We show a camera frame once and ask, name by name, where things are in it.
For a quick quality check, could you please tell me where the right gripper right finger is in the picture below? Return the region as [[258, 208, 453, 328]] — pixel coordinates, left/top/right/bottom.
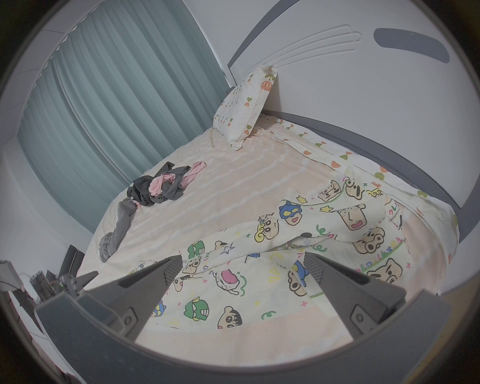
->
[[304, 251, 407, 340]]

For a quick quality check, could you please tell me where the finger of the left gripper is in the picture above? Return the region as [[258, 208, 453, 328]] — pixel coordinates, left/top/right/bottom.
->
[[73, 271, 99, 292]]

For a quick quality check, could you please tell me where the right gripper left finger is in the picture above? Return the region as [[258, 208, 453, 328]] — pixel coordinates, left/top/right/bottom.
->
[[84, 254, 183, 340]]

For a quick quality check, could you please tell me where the dark grey round chair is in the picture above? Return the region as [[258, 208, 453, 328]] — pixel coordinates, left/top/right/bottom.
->
[[62, 245, 86, 280]]

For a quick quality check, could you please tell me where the blue-green curtain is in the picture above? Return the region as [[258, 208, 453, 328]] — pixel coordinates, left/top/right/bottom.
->
[[17, 20, 231, 235]]

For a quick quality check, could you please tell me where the grey knit garment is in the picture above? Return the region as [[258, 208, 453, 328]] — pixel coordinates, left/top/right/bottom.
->
[[98, 197, 139, 263]]

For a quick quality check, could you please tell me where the bed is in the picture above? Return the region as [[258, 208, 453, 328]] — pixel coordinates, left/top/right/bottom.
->
[[77, 0, 480, 357]]

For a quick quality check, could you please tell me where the white printed pyjama top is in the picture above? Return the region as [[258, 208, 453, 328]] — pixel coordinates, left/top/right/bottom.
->
[[127, 178, 413, 331]]

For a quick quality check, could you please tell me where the white printed pillow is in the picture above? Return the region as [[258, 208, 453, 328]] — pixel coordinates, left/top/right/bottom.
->
[[212, 64, 278, 151]]

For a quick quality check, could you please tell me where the pile of clothes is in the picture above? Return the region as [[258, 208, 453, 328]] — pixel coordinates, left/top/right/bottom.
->
[[126, 161, 208, 208]]

